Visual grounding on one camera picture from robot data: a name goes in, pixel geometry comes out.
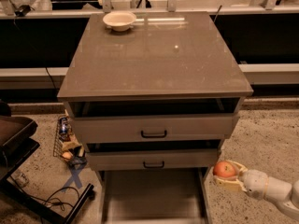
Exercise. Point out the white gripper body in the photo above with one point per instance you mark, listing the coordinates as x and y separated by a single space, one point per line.
254 181

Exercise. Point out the red apple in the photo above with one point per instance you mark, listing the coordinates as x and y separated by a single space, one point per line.
224 169

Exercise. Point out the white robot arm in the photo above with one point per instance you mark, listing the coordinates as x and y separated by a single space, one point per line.
283 195

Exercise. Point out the open bottom drawer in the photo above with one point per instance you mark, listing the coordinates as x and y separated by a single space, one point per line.
170 196

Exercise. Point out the middle grey drawer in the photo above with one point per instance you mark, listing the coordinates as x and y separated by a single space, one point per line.
157 159

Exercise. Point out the black power adapter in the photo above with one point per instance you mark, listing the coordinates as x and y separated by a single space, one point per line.
22 10

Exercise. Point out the top grey drawer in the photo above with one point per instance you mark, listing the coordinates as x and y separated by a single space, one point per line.
153 128

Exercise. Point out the dark rolling cart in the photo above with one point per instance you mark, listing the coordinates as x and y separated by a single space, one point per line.
16 146

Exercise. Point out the wire basket with items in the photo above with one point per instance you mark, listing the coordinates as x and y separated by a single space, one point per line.
66 146

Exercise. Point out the grey drawer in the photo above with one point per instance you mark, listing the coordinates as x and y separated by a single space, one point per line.
153 128
157 159

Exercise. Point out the white bowl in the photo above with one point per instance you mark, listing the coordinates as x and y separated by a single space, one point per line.
119 21

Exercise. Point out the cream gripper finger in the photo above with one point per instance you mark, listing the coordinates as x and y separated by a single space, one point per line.
232 184
239 168

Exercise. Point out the grey drawer cabinet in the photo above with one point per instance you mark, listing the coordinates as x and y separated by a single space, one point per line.
166 64

